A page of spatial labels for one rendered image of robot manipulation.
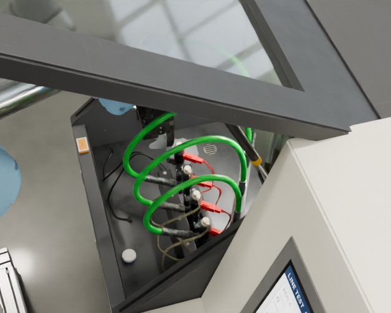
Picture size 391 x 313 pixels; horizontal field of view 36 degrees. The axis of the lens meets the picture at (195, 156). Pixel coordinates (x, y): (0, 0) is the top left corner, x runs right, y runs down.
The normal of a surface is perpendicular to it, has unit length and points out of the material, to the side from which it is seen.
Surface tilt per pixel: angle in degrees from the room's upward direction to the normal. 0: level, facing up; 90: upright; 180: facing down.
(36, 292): 0
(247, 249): 76
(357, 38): 0
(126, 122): 90
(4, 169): 84
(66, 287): 0
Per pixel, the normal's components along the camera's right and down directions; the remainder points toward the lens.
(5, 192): 0.83, 0.39
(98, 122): 0.28, 0.76
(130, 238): 0.03, -0.62
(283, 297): -0.93, 0.05
